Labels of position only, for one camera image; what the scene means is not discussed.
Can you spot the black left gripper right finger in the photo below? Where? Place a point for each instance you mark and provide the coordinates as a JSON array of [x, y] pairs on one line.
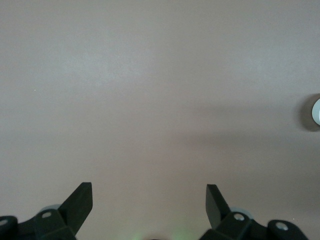
[[215, 210]]

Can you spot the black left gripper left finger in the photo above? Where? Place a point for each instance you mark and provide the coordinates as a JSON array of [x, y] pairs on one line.
[[77, 207]]

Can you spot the blue bowl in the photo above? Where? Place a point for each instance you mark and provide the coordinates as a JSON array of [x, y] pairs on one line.
[[316, 112]]

